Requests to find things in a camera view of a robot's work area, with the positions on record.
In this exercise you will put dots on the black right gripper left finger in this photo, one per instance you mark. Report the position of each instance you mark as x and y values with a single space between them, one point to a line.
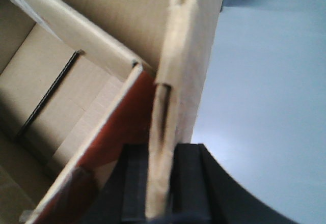
125 191

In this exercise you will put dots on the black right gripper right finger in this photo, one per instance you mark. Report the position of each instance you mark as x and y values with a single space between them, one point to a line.
202 192

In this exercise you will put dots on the red printed cardboard box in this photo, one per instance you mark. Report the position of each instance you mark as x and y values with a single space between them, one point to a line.
71 96

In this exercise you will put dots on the plain worn cardboard box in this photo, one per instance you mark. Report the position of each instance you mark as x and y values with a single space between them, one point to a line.
183 64

